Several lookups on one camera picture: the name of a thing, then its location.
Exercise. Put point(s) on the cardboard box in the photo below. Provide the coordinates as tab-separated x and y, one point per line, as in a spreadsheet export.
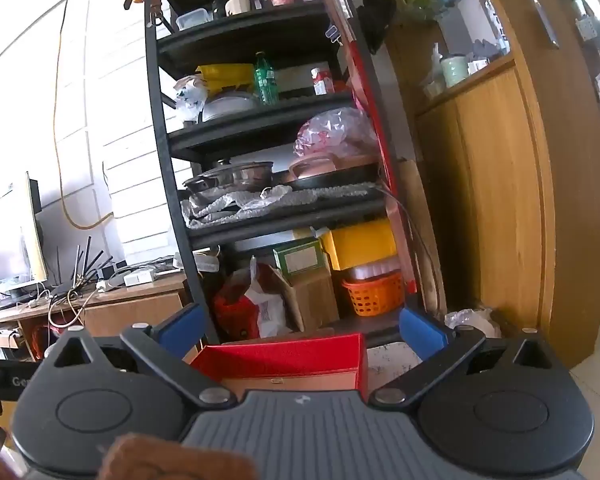
312	300

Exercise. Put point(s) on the black hanging bag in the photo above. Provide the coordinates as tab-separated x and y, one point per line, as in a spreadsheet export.
375	5

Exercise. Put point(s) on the red plastic bag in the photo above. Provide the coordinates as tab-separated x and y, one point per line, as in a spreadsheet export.
230	310

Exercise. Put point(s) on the crumpled white plastic bag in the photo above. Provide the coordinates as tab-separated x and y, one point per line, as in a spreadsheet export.
472	321

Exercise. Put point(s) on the yellow box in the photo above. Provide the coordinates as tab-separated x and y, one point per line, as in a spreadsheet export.
360	245

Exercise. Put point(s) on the red white carton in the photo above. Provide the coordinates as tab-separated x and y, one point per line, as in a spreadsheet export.
321	81

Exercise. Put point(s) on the small white plastic bag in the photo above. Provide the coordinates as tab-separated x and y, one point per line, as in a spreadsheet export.
190	97

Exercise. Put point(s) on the black router with antennas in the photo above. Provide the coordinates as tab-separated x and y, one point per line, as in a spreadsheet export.
80	287

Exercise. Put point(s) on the red bag under desk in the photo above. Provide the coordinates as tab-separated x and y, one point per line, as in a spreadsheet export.
50	337

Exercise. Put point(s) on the black shelf rack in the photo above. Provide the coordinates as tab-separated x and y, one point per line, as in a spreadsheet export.
240	135

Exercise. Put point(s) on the wooden cabinet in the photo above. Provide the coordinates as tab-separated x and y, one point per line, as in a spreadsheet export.
495	185

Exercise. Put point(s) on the brown fuzzy cloth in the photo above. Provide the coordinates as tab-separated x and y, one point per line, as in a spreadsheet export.
180	460

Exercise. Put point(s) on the white printed plastic bag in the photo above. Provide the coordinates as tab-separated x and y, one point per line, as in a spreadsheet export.
270	310

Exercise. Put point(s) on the red board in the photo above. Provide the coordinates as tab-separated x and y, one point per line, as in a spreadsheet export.
373	110

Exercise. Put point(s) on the green ceramic mug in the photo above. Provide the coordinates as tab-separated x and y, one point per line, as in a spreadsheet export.
454	71

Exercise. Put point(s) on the clear bag red print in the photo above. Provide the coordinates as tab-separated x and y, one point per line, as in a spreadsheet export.
335	132

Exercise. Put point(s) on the white power strip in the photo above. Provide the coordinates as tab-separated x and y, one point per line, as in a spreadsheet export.
110	284

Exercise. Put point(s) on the clear plastic container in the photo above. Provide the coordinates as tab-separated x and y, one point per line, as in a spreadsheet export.
195	19

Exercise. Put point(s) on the red box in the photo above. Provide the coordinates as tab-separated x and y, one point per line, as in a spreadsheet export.
280	352

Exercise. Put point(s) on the pink pan lid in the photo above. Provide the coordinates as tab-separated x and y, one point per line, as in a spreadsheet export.
312	167

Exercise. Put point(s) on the white plastic tub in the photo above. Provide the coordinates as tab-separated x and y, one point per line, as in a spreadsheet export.
375	267

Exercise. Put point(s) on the wooden board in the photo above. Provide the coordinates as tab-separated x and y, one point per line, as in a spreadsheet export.
430	260

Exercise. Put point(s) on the dark frying pan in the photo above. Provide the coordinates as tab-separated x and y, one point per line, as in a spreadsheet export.
350	175

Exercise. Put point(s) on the green box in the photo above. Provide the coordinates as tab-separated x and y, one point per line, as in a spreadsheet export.
300	257

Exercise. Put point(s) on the orange plastic basket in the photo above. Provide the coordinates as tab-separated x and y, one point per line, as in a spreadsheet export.
375	295

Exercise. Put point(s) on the metal bowl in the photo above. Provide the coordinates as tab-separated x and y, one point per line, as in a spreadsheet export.
240	175

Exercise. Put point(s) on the computer monitor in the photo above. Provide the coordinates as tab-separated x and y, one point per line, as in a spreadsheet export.
10	240

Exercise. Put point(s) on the wooden media desk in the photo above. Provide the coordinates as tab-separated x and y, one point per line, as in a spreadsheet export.
130	310

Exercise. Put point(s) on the bubble wrap sheet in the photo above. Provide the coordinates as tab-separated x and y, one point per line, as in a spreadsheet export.
220	207

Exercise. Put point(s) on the yellow packet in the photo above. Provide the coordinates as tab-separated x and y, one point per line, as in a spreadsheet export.
225	75

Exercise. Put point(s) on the green glass bottle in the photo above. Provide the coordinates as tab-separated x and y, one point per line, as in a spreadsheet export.
266	80

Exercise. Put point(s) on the white plate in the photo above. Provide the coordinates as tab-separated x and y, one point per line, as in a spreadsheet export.
230	106

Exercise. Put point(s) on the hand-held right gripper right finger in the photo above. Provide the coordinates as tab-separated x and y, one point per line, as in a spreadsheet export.
421	332

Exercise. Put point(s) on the white power adapter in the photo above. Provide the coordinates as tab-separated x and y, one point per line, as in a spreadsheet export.
137	276

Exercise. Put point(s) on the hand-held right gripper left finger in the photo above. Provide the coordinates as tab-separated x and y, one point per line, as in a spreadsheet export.
182	327

